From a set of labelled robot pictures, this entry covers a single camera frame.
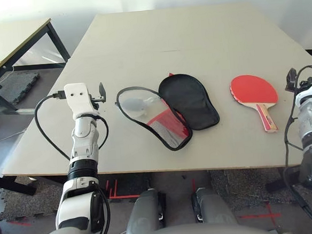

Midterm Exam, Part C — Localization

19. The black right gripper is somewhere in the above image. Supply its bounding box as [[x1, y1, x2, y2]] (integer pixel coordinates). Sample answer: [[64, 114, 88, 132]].
[[283, 67, 312, 92]]

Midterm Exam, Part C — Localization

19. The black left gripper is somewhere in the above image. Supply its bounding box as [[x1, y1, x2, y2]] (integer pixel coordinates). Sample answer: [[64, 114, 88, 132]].
[[87, 82, 109, 111]]

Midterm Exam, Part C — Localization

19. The red ping-pong paddle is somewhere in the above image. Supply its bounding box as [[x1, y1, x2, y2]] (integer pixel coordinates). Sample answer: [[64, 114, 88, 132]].
[[228, 72, 282, 137]]

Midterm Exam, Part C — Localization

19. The red black paddle case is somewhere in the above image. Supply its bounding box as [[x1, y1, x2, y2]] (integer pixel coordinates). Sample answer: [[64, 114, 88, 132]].
[[114, 69, 223, 155]]

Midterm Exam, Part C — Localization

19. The black foam floor tile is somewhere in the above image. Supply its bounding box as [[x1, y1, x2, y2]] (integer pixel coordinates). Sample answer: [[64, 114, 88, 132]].
[[0, 72, 42, 105]]

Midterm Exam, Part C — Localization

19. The black table base bar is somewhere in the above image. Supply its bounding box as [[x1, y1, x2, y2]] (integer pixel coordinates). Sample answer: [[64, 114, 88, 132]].
[[264, 179, 288, 193], [0, 170, 38, 199]]

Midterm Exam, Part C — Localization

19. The speckled dark floor mat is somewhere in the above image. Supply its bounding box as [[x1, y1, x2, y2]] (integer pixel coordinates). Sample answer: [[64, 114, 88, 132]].
[[0, 173, 73, 223], [209, 163, 312, 210]]

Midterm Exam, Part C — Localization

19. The grey robot left leg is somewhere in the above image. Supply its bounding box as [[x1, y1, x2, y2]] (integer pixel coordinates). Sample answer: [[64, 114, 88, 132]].
[[122, 187, 169, 234]]

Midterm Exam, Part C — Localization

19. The grey robot leg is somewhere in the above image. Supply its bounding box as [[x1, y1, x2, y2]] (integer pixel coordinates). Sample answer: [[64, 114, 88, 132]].
[[190, 185, 239, 228], [122, 187, 169, 234]]

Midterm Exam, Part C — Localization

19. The grey robot right leg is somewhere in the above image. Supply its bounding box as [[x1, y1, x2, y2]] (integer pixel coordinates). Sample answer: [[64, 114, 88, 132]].
[[190, 185, 239, 228]]

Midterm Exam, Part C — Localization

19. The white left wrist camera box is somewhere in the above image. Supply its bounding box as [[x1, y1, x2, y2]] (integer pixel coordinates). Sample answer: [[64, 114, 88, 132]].
[[63, 81, 101, 120]]

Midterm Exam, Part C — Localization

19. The thin black left gripper cable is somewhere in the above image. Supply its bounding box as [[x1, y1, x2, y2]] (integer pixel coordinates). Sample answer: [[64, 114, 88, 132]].
[[94, 116, 111, 153]]

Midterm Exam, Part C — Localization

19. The black left camera cable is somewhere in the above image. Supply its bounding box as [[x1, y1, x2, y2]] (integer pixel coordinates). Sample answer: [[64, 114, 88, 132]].
[[33, 90, 71, 162]]

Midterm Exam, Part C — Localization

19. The side table with black frame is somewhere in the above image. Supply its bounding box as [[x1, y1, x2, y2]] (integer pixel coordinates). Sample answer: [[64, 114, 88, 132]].
[[0, 17, 75, 117]]

